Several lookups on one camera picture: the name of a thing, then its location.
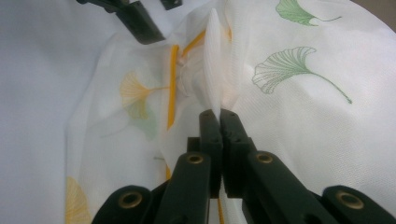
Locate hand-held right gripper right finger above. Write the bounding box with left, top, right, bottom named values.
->
left=219, top=108, right=341, bottom=224

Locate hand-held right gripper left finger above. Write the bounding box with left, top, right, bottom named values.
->
left=153, top=109, right=224, bottom=224

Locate leaf print mesh laundry bag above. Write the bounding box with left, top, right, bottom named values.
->
left=64, top=0, right=396, bottom=224

